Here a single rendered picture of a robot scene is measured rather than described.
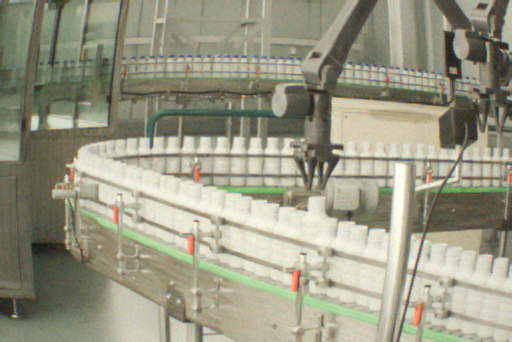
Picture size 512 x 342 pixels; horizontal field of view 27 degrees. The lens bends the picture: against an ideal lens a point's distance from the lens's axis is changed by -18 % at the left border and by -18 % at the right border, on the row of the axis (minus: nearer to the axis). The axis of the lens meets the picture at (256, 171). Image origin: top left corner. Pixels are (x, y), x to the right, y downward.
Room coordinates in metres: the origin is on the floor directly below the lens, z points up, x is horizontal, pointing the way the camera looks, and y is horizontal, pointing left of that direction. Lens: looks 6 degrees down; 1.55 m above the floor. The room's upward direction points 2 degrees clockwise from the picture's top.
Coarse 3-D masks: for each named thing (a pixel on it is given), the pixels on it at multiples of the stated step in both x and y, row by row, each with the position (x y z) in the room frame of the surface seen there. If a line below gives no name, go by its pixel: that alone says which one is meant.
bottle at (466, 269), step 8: (464, 256) 2.15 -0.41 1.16; (472, 256) 2.15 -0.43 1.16; (464, 264) 2.15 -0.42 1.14; (472, 264) 2.15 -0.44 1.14; (456, 272) 2.16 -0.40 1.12; (464, 272) 2.14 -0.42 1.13; (472, 272) 2.15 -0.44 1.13; (464, 280) 2.14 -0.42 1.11; (456, 288) 2.15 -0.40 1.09; (464, 288) 2.14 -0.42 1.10; (456, 296) 2.14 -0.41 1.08; (464, 296) 2.14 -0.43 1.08; (456, 304) 2.14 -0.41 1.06; (464, 304) 2.14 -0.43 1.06; (464, 312) 2.14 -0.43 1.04; (448, 320) 2.15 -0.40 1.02; (456, 320) 2.14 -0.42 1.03; (448, 328) 2.15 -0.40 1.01; (456, 328) 2.14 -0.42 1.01
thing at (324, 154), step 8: (312, 152) 2.62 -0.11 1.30; (320, 152) 2.63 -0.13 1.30; (328, 152) 2.64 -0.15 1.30; (320, 160) 2.69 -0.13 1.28; (328, 160) 2.66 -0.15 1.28; (336, 160) 2.65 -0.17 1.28; (320, 168) 2.69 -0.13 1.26; (328, 168) 2.66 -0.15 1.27; (320, 176) 2.68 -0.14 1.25; (328, 176) 2.66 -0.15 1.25; (320, 184) 2.68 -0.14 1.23
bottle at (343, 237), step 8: (344, 224) 2.56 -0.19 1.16; (352, 224) 2.56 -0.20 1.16; (344, 232) 2.55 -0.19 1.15; (336, 240) 2.56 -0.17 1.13; (344, 240) 2.55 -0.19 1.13; (336, 248) 2.55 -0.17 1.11; (336, 264) 2.54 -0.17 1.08; (328, 272) 2.57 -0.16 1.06; (336, 272) 2.54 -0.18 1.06; (336, 280) 2.54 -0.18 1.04; (328, 288) 2.56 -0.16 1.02; (336, 288) 2.54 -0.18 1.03; (328, 296) 2.56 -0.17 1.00; (336, 296) 2.54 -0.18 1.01
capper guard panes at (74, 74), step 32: (64, 0) 7.91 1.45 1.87; (96, 0) 8.06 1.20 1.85; (64, 32) 7.93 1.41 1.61; (96, 32) 8.08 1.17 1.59; (64, 64) 7.95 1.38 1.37; (96, 64) 8.10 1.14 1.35; (64, 96) 7.97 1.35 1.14; (96, 96) 8.11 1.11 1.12; (32, 128) 7.82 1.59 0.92; (64, 128) 7.98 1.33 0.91
